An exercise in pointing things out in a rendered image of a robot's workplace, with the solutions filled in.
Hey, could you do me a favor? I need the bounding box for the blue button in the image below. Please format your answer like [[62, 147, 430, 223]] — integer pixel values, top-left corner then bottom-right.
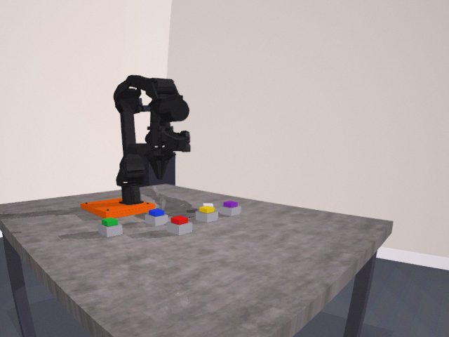
[[145, 209, 168, 227]]

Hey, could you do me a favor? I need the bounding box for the purple button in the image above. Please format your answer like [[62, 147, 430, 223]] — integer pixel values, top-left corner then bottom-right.
[[220, 201, 241, 216]]

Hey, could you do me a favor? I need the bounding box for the red button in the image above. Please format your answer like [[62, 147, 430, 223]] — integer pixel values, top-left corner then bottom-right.
[[167, 216, 192, 236]]

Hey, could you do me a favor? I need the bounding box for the yellow button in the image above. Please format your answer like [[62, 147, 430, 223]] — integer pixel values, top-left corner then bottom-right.
[[196, 206, 218, 223]]

